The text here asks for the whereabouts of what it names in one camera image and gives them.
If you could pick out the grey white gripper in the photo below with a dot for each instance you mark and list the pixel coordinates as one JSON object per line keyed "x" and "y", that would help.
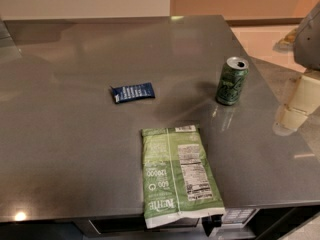
{"x": 308, "y": 39}

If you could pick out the green soda can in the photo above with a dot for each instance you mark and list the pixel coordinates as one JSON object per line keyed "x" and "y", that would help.
{"x": 232, "y": 78}

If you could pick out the blue rxbar blueberry wrapper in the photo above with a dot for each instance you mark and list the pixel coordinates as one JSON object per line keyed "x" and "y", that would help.
{"x": 130, "y": 93}

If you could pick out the green chip bag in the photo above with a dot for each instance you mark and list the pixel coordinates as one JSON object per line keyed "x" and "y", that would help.
{"x": 177, "y": 178}

